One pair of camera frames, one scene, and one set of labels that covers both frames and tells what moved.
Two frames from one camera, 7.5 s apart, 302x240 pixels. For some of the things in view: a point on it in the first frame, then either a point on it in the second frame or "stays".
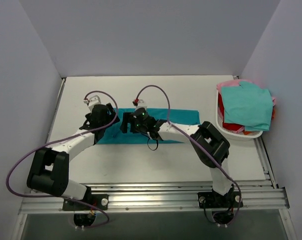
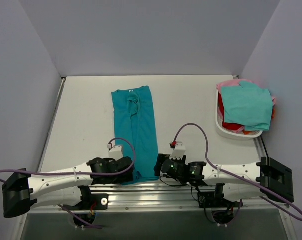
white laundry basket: x=230 y=134 stays
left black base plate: x=100 y=201 stays
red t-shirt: x=232 y=126 stays
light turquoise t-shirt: x=249 y=106 stays
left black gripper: x=111 y=110 → x=128 y=169
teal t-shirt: x=182 y=117 → x=134 y=121
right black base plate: x=213 y=199 stays
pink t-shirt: x=236 y=83 stays
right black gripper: x=127 y=122 → x=158 y=164
